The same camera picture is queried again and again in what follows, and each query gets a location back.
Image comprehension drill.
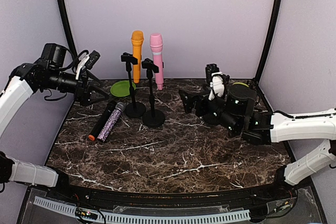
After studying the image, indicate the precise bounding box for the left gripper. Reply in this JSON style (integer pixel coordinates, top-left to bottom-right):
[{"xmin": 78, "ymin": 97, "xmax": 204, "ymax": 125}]
[{"xmin": 41, "ymin": 68, "xmax": 109, "ymax": 106}]

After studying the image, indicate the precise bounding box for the black round-base stand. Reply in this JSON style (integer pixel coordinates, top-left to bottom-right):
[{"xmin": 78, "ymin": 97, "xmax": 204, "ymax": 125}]
[
  {"xmin": 141, "ymin": 58, "xmax": 165, "ymax": 128},
  {"xmin": 121, "ymin": 52, "xmax": 146, "ymax": 119}
]

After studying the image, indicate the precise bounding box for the black left frame post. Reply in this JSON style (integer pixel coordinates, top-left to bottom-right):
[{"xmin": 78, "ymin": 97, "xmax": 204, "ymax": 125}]
[{"xmin": 57, "ymin": 0, "xmax": 77, "ymax": 59}]

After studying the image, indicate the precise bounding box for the black right frame post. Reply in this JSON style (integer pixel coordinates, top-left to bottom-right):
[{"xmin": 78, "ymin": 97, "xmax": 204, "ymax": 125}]
[{"xmin": 254, "ymin": 0, "xmax": 281, "ymax": 84}]

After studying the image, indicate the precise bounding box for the lime green plate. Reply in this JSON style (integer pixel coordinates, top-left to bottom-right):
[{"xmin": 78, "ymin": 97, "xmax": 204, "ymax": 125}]
[{"xmin": 110, "ymin": 80, "xmax": 131, "ymax": 98}]

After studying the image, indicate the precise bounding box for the purple glitter microphone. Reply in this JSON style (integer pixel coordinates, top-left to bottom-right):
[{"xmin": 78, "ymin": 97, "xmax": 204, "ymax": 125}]
[{"xmin": 98, "ymin": 102, "xmax": 125, "ymax": 143}]

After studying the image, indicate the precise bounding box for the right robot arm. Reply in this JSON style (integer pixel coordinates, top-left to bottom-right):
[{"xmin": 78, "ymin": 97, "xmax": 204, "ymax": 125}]
[{"xmin": 179, "ymin": 82, "xmax": 335, "ymax": 200}]

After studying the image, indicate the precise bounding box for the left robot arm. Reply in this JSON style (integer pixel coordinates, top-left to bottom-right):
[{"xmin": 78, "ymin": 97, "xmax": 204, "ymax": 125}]
[{"xmin": 1, "ymin": 43, "xmax": 109, "ymax": 201}]

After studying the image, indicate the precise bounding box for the black front rail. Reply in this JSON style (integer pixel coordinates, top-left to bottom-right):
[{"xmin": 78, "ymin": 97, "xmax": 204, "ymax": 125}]
[{"xmin": 44, "ymin": 168, "xmax": 300, "ymax": 211}]

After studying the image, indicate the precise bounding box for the black frame post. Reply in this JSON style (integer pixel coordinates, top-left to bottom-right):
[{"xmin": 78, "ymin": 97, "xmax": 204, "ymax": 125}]
[
  {"xmin": 254, "ymin": 0, "xmax": 281, "ymax": 84},
  {"xmin": 57, "ymin": 0, "xmax": 77, "ymax": 59}
]

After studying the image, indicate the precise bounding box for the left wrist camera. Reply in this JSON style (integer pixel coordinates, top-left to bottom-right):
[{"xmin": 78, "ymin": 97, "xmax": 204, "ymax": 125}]
[{"xmin": 75, "ymin": 50, "xmax": 100, "ymax": 80}]

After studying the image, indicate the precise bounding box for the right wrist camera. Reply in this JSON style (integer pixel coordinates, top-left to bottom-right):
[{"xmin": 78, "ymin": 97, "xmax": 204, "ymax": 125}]
[{"xmin": 205, "ymin": 63, "xmax": 230, "ymax": 101}]

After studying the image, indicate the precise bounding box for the lime green bowl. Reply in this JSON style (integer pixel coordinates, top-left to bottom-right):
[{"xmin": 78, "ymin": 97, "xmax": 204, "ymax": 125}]
[{"xmin": 233, "ymin": 82, "xmax": 249, "ymax": 88}]

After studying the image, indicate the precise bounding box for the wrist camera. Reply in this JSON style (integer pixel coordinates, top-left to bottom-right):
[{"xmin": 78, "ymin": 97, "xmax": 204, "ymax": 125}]
[
  {"xmin": 205, "ymin": 63, "xmax": 230, "ymax": 101},
  {"xmin": 75, "ymin": 50, "xmax": 100, "ymax": 80}
]

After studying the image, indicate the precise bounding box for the pink microphone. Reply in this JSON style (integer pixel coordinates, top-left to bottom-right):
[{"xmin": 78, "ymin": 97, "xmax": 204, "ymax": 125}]
[{"xmin": 150, "ymin": 33, "xmax": 164, "ymax": 90}]

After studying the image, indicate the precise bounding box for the black microphone orange base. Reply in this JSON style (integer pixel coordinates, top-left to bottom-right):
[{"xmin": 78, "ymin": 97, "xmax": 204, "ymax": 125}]
[{"xmin": 88, "ymin": 101, "xmax": 117, "ymax": 141}]

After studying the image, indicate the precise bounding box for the white slotted cable duct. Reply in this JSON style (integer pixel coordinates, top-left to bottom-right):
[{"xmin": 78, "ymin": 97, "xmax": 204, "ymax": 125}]
[{"xmin": 33, "ymin": 196, "xmax": 251, "ymax": 223}]

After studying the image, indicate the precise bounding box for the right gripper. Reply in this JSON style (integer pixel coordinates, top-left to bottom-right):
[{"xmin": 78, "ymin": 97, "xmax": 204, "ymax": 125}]
[{"xmin": 178, "ymin": 83, "xmax": 240, "ymax": 134}]

